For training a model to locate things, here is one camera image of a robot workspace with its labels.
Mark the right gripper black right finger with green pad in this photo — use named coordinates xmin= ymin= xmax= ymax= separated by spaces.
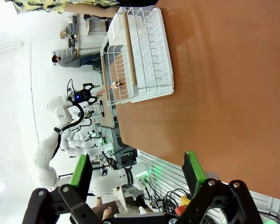
xmin=175 ymin=151 xmax=263 ymax=224

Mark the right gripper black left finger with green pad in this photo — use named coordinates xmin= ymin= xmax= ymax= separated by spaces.
xmin=22 ymin=154 xmax=102 ymax=224

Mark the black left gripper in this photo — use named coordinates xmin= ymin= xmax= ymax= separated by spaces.
xmin=72 ymin=82 xmax=101 ymax=105

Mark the orange handled utensil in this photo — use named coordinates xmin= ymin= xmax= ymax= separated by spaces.
xmin=96 ymin=80 xmax=122 ymax=97

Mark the person's bare forearm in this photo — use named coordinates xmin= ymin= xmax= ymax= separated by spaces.
xmin=63 ymin=3 xmax=119 ymax=20

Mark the bystander's forearm with watch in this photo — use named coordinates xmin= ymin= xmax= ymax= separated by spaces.
xmin=92 ymin=196 xmax=109 ymax=212

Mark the bystander's hand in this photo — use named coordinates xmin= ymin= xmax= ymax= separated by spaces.
xmin=101 ymin=206 xmax=114 ymax=222

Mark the light wooden side table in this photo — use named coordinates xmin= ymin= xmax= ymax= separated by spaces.
xmin=93 ymin=98 xmax=117 ymax=129

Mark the yellow red emergency stop button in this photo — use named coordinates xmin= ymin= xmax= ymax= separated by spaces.
xmin=175 ymin=194 xmax=192 ymax=216

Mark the background person in grey shirt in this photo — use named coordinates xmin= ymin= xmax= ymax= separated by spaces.
xmin=51 ymin=52 xmax=101 ymax=69

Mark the wooden workbench with bins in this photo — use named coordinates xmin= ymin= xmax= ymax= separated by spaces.
xmin=59 ymin=13 xmax=108 ymax=59

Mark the black cable hose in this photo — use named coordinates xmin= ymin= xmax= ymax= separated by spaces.
xmin=53 ymin=78 xmax=87 ymax=161

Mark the black cable bundle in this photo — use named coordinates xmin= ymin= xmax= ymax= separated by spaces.
xmin=143 ymin=179 xmax=189 ymax=212

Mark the control equipment with cables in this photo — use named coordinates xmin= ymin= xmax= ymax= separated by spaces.
xmin=93 ymin=123 xmax=139 ymax=165

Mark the white wire dish rack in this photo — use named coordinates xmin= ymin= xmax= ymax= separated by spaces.
xmin=99 ymin=6 xmax=175 ymax=107

